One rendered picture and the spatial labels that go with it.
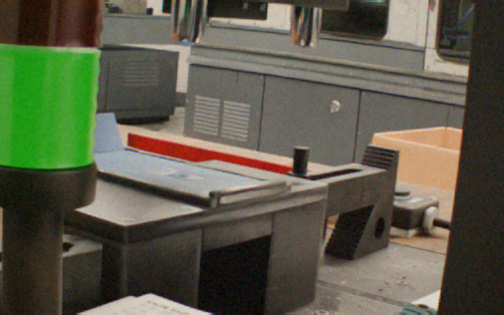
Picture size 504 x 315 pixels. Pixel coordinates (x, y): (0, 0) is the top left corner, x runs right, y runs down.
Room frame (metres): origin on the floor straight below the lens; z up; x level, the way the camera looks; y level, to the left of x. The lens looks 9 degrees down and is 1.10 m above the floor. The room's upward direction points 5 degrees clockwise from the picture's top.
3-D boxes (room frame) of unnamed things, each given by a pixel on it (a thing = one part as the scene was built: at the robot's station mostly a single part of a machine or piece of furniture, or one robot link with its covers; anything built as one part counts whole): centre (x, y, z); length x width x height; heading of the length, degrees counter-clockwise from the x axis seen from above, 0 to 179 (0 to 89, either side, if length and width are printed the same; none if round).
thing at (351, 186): (0.70, -0.06, 0.95); 0.15 x 0.03 x 0.10; 145
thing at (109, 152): (0.59, 0.07, 1.00); 0.15 x 0.07 x 0.03; 55
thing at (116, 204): (0.55, 0.05, 0.98); 0.20 x 0.10 x 0.01; 145
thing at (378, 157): (0.76, -0.10, 0.95); 0.06 x 0.03 x 0.09; 145
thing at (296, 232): (0.55, 0.05, 0.94); 0.20 x 0.10 x 0.07; 145
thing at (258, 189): (0.54, 0.00, 0.98); 0.07 x 0.01 x 0.03; 145
